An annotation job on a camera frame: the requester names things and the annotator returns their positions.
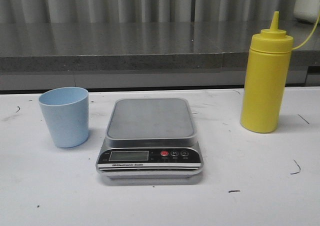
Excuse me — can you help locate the light blue plastic cup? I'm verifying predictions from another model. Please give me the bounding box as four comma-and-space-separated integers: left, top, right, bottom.
38, 87, 89, 148

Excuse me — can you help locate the yellow squeeze bottle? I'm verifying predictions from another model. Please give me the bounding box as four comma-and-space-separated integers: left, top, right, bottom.
240, 11, 320, 134

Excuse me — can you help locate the silver electronic kitchen scale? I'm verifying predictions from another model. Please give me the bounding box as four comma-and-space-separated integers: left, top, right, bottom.
96, 98, 204, 180

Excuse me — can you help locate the grey steel counter shelf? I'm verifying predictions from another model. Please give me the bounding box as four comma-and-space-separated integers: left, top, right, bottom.
0, 20, 320, 91

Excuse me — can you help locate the white container on shelf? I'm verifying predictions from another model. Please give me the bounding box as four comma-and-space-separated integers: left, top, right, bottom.
293, 0, 320, 23

